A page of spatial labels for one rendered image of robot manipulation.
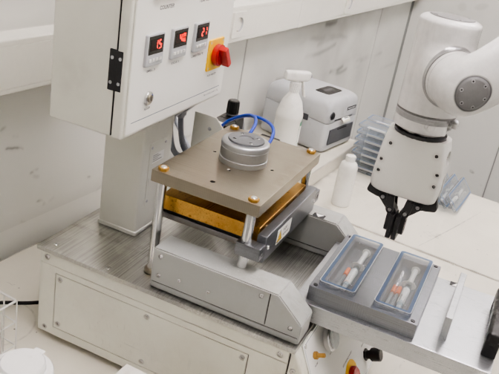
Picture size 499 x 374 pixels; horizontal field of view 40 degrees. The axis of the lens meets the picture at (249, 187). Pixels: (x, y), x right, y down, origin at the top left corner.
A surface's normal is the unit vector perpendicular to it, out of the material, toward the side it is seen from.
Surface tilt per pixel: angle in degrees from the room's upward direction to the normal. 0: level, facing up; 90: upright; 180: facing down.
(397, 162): 91
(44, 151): 90
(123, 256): 0
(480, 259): 0
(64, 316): 90
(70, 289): 90
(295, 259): 0
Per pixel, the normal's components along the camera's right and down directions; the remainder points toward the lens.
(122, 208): -0.40, 0.32
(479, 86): 0.11, 0.40
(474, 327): 0.16, -0.90
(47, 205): 0.86, 0.33
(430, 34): -0.70, 0.19
